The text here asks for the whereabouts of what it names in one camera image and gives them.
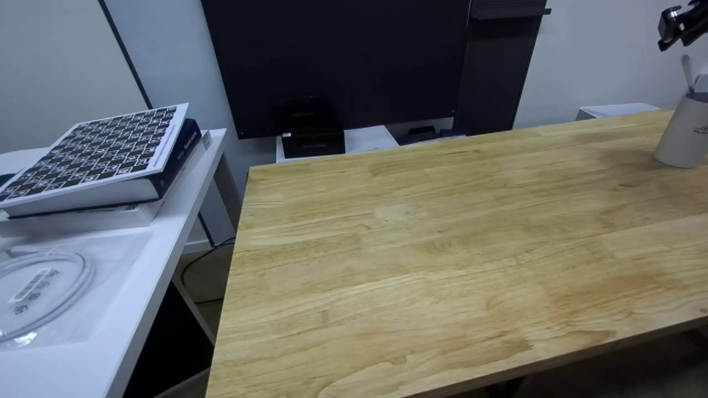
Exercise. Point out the thin black wall strip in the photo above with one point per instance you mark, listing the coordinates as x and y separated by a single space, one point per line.
123 55

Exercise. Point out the large black panel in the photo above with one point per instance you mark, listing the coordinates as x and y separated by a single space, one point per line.
331 59

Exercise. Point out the checkerboard calibration board box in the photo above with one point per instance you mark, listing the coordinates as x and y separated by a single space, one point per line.
96 156

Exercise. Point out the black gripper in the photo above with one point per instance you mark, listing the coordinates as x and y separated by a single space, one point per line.
698 18

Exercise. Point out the white ceramic mug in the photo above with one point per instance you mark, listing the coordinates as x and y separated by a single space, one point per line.
681 129

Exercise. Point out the small black box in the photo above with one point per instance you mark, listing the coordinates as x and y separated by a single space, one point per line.
309 129

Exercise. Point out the white low box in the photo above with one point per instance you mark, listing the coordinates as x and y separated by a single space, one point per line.
615 111

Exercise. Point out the white side desk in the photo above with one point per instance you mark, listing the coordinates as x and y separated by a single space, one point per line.
111 294

